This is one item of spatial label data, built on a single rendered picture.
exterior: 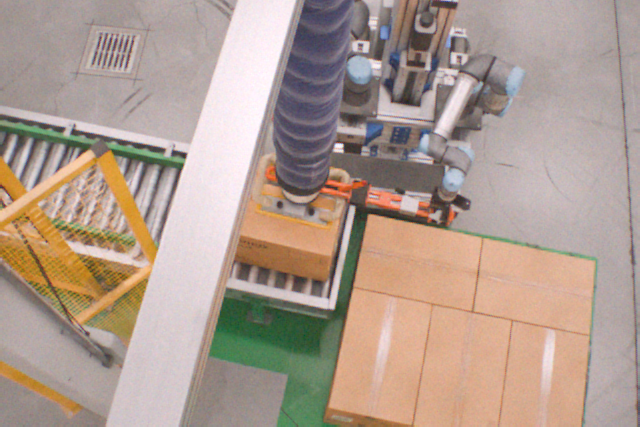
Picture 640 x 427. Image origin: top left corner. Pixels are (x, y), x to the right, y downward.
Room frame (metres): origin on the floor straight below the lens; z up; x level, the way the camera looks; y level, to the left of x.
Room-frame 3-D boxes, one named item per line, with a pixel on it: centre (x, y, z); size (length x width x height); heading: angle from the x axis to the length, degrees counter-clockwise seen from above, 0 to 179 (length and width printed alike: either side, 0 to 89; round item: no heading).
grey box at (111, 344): (0.46, 0.69, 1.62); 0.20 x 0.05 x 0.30; 83
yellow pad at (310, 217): (1.23, 0.09, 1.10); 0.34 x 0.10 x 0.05; 82
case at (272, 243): (1.32, 0.19, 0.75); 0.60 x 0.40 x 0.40; 82
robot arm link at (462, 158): (1.34, -0.52, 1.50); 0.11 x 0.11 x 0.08; 67
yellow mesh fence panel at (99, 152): (0.68, 0.93, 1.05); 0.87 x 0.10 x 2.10; 135
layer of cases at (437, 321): (0.91, -0.79, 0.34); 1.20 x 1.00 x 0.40; 83
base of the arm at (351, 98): (1.87, -0.12, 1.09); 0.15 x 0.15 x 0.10
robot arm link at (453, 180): (1.24, -0.50, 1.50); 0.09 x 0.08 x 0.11; 157
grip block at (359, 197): (1.29, -0.17, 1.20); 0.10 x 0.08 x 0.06; 172
